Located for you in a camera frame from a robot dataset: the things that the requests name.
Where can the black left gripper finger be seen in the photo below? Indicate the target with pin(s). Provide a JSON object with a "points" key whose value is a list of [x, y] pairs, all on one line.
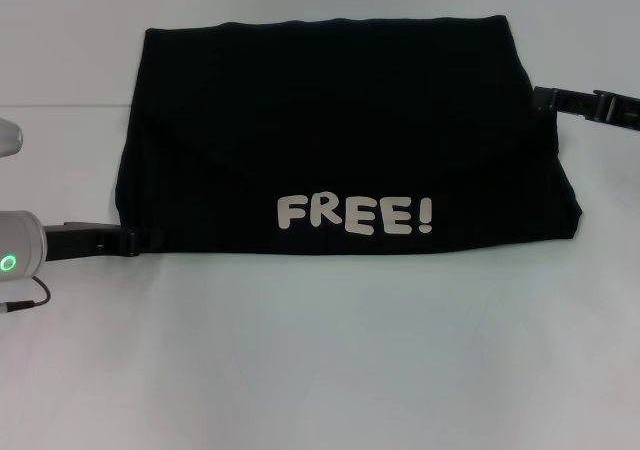
{"points": [[131, 242]]}

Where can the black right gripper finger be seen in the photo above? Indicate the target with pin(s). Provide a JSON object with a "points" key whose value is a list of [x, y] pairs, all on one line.
{"points": [[562, 102]]}

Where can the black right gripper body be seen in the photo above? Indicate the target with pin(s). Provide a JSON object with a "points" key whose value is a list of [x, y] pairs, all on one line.
{"points": [[617, 112]]}

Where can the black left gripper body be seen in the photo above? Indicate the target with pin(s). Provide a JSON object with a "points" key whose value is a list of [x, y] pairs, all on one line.
{"points": [[80, 242]]}

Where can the black shirt with white print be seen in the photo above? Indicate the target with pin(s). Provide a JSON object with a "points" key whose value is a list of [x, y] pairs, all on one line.
{"points": [[325, 120]]}

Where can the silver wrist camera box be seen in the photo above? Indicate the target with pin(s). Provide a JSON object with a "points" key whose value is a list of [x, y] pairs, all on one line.
{"points": [[9, 137]]}

